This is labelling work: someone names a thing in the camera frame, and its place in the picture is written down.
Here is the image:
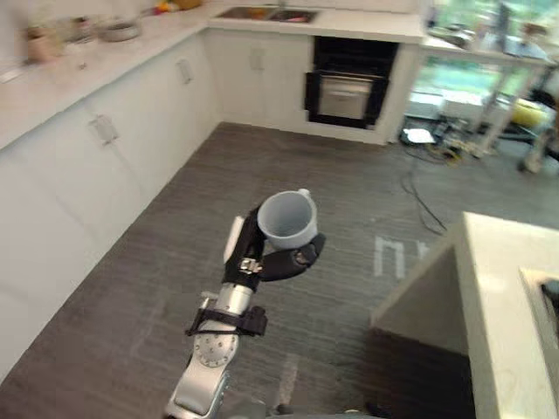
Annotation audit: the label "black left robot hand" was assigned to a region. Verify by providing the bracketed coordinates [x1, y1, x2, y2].
[222, 207, 328, 294]

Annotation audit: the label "grey plastic cup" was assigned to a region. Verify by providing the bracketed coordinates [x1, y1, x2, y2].
[257, 189, 319, 251]

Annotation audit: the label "black built-in dishwasher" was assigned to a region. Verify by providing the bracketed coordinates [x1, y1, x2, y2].
[301, 36, 400, 130]

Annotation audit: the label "stainless steel double sink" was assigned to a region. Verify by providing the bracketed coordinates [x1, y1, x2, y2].
[215, 5, 321, 24]

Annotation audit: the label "grey robot torso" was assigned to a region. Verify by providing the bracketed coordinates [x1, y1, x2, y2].
[226, 402, 394, 419]

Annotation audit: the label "white flat box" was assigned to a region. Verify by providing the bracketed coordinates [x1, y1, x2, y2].
[401, 127, 436, 145]

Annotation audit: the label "white kitchen base cabinets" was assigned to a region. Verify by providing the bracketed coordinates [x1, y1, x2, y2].
[0, 29, 420, 381]

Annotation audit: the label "beige kitchen island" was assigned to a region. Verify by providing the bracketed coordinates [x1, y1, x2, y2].
[369, 210, 559, 419]

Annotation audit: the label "grey bowl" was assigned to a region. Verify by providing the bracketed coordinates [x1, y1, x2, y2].
[98, 22, 141, 44]

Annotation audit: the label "white work table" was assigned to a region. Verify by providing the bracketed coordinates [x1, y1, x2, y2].
[421, 34, 559, 158]

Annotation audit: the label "yellow round object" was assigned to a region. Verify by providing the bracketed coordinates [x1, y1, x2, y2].
[510, 98, 552, 128]

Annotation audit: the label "black floor cable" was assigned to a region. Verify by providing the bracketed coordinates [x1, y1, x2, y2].
[400, 146, 447, 231]

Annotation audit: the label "silver cabinet handle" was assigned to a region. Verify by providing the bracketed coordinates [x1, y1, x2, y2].
[88, 114, 120, 145]

